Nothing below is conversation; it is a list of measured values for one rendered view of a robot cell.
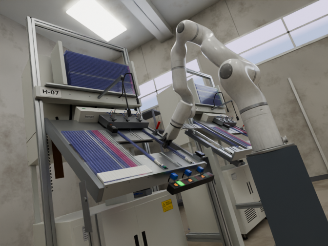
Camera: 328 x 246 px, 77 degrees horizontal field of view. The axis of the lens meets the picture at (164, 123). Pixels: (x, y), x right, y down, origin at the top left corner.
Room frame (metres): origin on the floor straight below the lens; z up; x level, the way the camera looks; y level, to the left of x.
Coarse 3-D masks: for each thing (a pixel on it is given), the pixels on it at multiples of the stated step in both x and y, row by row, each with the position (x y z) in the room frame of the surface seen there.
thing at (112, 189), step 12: (180, 168) 1.08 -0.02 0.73; (192, 168) 1.17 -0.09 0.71; (120, 180) 0.82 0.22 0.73; (132, 180) 0.86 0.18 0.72; (144, 180) 0.91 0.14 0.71; (156, 180) 0.98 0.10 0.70; (168, 180) 1.06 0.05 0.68; (108, 192) 0.80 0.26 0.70; (120, 192) 0.84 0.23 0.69; (132, 192) 0.90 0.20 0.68
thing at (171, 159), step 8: (168, 152) 1.26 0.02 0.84; (144, 160) 1.07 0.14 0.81; (160, 160) 1.13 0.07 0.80; (168, 160) 1.16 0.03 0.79; (176, 160) 1.20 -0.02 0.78; (184, 160) 1.23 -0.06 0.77; (192, 160) 1.27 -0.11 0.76; (152, 168) 1.02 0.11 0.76; (160, 168) 1.05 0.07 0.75; (168, 168) 1.08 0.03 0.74; (96, 176) 0.83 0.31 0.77
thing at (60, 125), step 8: (56, 120) 1.16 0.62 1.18; (64, 120) 1.20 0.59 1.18; (72, 120) 1.23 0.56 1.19; (56, 128) 1.07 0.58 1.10; (64, 128) 1.10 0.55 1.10; (72, 128) 1.13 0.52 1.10; (80, 128) 1.16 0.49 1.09; (88, 128) 1.20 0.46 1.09; (96, 128) 1.24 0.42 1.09; (104, 128) 1.28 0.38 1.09; (120, 128) 1.36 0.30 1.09; (136, 128) 1.46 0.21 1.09; (144, 128) 1.52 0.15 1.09; (112, 136) 1.21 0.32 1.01; (120, 136) 1.25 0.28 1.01; (128, 136) 1.29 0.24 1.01; (136, 136) 1.32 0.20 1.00; (144, 136) 1.38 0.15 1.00
